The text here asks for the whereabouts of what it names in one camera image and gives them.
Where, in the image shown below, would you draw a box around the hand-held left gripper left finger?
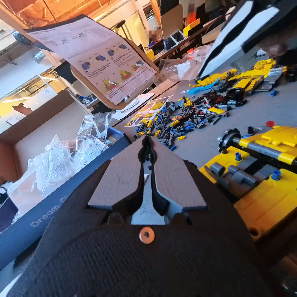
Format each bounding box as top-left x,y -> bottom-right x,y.
88,136 -> 149,215

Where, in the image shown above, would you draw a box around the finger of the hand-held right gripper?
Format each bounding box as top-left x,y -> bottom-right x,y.
198,8 -> 280,80
199,1 -> 254,75

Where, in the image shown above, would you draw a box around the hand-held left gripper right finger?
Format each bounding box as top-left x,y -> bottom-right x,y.
149,136 -> 207,225

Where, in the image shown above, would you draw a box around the heap of large yellow beams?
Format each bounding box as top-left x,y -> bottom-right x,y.
189,58 -> 289,95

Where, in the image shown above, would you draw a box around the yellow toy brick car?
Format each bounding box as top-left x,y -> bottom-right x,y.
199,121 -> 297,242

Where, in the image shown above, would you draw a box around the grey desk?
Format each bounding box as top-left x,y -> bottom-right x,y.
111,70 -> 297,170

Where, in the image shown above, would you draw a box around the person's right hand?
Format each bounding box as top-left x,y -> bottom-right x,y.
260,35 -> 297,65

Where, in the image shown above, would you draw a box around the grey motor block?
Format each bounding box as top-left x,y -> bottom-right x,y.
232,47 -> 269,72

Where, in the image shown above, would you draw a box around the yellow storage box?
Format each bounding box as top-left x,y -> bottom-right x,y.
183,18 -> 201,35

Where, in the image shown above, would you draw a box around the clear acrylic display stand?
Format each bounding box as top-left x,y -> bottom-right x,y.
164,29 -> 186,50

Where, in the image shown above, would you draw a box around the clear bag with white paper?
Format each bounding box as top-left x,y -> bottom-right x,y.
160,44 -> 213,82

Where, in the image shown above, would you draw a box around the black tyre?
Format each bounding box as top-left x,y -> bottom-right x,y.
226,88 -> 244,100

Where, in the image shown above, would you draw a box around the crumpled clear plastic bags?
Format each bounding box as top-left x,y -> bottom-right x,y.
8,112 -> 114,214

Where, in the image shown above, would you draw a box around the blue brick separator tool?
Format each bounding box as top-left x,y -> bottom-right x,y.
188,78 -> 221,94

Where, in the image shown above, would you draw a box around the blue cardboard kit box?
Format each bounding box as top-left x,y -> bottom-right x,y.
0,89 -> 131,269

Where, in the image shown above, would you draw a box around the yellow sticker sheet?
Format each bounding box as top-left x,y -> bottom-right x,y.
124,95 -> 173,127

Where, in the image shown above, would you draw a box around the printed instruction sheet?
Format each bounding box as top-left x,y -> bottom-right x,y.
24,14 -> 158,105

